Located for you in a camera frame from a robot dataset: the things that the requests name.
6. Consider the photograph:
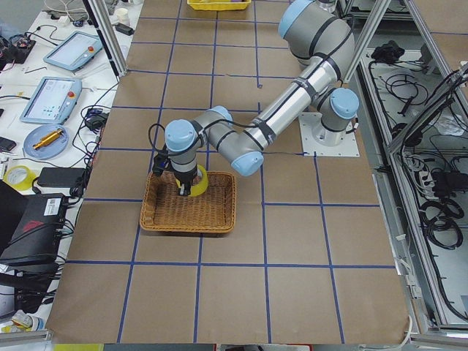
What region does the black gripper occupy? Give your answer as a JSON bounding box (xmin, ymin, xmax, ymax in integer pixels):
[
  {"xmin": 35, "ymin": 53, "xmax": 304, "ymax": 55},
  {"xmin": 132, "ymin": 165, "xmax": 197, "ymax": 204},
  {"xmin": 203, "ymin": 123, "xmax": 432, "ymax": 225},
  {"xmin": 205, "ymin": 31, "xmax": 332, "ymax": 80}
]
[{"xmin": 171, "ymin": 160, "xmax": 198, "ymax": 197}]

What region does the yellow tape roll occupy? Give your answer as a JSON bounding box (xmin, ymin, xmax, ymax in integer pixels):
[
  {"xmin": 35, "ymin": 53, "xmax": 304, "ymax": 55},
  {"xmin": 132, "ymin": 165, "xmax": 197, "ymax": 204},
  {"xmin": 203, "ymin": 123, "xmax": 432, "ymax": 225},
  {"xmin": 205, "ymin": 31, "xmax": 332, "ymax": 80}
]
[
  {"xmin": 175, "ymin": 165, "xmax": 208, "ymax": 197},
  {"xmin": 3, "ymin": 165, "xmax": 37, "ymax": 192}
]

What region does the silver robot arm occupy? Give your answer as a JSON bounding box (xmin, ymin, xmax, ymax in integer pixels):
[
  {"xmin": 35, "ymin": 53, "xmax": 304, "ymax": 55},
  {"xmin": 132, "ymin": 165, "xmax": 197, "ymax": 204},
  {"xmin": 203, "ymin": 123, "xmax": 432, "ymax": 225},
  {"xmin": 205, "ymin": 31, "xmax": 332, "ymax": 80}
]
[{"xmin": 165, "ymin": 1, "xmax": 359, "ymax": 197}]

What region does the yellow tape roll on desk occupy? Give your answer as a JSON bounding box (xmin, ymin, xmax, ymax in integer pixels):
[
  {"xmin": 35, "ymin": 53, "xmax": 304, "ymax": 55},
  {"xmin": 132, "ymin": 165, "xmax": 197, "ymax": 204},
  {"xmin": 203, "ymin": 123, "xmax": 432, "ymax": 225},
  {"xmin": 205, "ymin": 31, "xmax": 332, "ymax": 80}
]
[{"xmin": 3, "ymin": 165, "xmax": 37, "ymax": 192}]

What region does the brown wicker basket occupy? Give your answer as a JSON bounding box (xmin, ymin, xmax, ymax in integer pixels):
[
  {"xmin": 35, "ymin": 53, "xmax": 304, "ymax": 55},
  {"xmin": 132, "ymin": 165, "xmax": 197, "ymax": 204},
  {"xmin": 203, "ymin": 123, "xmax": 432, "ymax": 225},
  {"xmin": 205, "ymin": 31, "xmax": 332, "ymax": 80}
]
[{"xmin": 140, "ymin": 171, "xmax": 237, "ymax": 234}]

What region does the black power adapter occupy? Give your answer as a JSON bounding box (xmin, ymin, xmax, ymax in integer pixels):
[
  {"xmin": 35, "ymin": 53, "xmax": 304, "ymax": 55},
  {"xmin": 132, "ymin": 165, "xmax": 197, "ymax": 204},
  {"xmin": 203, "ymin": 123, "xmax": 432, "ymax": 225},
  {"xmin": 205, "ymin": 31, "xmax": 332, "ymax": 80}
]
[{"xmin": 37, "ymin": 167, "xmax": 85, "ymax": 188}]

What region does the blue plate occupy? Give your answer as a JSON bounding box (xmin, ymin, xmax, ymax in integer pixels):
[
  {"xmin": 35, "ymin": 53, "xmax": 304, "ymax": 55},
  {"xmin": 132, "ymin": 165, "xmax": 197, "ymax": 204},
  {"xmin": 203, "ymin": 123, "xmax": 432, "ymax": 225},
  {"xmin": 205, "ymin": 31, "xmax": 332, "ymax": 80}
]
[{"xmin": 23, "ymin": 124, "xmax": 69, "ymax": 160}]

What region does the brass cylinder tool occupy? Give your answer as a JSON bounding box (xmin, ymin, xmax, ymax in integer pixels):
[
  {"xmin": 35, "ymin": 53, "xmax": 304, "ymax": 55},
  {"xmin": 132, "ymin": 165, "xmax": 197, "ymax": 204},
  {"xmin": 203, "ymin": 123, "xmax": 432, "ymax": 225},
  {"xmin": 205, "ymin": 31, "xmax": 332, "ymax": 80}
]
[{"xmin": 33, "ymin": 129, "xmax": 64, "ymax": 150}]

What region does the lower teach pendant tablet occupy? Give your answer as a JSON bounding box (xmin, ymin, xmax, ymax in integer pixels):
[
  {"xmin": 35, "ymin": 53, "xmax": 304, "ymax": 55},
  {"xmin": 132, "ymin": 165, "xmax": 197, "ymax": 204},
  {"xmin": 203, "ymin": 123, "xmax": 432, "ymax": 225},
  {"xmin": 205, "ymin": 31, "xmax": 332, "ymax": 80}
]
[{"xmin": 20, "ymin": 77, "xmax": 82, "ymax": 124}]

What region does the teach pendant tablet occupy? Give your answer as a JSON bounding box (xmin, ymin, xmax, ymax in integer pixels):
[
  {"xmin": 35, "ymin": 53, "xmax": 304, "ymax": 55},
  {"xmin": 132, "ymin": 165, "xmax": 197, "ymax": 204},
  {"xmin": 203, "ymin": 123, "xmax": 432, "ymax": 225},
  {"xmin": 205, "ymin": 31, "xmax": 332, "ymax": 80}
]
[
  {"xmin": 20, "ymin": 77, "xmax": 82, "ymax": 124},
  {"xmin": 43, "ymin": 31, "xmax": 103, "ymax": 72}
]

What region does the black computer box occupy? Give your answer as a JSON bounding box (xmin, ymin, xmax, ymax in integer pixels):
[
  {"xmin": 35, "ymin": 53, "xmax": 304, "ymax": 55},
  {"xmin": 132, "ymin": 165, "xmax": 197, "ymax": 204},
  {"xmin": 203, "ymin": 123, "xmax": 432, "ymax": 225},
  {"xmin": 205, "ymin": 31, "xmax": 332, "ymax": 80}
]
[{"xmin": 1, "ymin": 181, "xmax": 69, "ymax": 268}]

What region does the small black adapter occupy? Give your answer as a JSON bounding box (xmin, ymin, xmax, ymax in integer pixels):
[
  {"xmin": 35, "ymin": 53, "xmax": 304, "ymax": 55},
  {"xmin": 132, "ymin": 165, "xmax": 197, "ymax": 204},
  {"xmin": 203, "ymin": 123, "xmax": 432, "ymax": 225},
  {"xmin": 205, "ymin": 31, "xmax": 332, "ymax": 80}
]
[{"xmin": 114, "ymin": 23, "xmax": 135, "ymax": 36}]

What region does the upper teach pendant tablet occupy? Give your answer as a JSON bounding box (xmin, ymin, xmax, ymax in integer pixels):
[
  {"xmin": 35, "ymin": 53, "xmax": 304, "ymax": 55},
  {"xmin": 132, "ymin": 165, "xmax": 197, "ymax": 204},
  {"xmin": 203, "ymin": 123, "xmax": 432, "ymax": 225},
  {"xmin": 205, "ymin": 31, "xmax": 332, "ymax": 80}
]
[{"xmin": 43, "ymin": 31, "xmax": 103, "ymax": 72}]

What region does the yellow plastic basket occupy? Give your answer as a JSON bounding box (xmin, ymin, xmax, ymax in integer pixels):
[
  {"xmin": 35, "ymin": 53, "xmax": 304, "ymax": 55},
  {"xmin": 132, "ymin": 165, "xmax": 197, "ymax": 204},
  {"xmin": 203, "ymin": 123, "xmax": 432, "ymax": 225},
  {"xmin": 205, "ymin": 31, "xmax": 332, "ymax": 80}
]
[{"xmin": 186, "ymin": 0, "xmax": 252, "ymax": 11}]

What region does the white paper cup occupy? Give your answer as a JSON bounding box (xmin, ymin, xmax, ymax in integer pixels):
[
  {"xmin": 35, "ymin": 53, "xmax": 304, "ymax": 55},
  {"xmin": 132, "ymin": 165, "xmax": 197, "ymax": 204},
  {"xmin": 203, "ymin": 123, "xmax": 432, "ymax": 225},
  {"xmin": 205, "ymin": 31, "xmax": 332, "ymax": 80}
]
[{"xmin": 114, "ymin": 7, "xmax": 130, "ymax": 26}]

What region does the black phone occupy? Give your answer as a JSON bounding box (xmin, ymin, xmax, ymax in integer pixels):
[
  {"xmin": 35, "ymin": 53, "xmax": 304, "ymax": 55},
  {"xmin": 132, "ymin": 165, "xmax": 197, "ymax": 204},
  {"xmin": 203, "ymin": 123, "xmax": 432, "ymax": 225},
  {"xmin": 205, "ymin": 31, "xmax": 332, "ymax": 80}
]
[{"xmin": 0, "ymin": 137, "xmax": 17, "ymax": 152}]

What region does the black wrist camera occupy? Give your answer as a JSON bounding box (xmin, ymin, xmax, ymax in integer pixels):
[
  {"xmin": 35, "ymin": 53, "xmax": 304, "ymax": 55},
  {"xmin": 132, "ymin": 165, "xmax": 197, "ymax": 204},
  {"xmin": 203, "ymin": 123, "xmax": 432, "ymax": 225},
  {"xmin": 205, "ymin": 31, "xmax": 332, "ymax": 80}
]
[{"xmin": 152, "ymin": 153, "xmax": 168, "ymax": 177}]

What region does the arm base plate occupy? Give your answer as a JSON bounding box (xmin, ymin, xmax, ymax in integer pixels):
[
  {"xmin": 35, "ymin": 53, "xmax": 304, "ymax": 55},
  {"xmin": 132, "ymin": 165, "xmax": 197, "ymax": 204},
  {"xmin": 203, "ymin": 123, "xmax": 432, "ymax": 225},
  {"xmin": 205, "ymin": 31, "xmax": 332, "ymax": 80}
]
[{"xmin": 298, "ymin": 112, "xmax": 360, "ymax": 157}]

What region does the aluminium frame post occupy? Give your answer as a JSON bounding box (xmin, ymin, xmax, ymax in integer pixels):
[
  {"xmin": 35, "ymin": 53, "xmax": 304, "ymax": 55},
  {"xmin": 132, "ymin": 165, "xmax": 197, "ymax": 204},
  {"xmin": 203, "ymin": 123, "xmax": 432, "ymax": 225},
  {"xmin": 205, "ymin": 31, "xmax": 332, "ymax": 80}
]
[{"xmin": 83, "ymin": 0, "xmax": 127, "ymax": 78}]

